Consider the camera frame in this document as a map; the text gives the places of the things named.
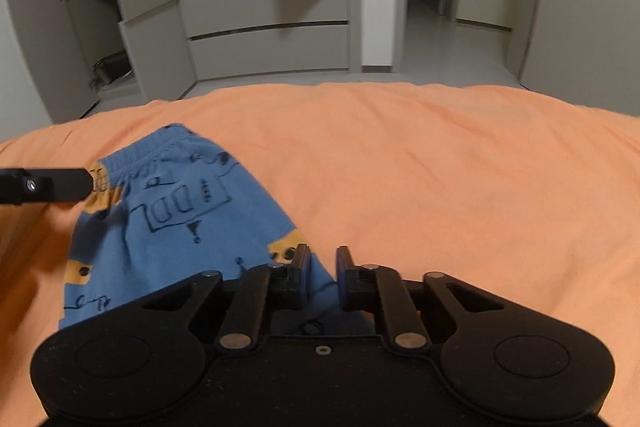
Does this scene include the orange bed sheet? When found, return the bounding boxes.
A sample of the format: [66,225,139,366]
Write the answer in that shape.
[0,82,640,427]

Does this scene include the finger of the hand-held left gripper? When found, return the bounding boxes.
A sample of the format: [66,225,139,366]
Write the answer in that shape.
[0,166,97,206]

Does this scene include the dark storage basket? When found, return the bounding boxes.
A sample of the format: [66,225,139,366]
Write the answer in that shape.
[91,51,135,90]

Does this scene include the blue pants with orange print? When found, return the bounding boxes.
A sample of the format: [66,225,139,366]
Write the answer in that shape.
[59,123,373,337]

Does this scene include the grey wardrobe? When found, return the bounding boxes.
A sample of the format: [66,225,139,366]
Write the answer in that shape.
[0,0,351,124]

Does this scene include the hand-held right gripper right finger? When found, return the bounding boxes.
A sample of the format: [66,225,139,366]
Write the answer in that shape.
[335,245,506,354]

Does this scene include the white room door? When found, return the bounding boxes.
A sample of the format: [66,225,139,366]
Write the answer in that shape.
[519,0,640,118]

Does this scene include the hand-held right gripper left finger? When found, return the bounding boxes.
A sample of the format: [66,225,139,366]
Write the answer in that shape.
[142,244,313,354]

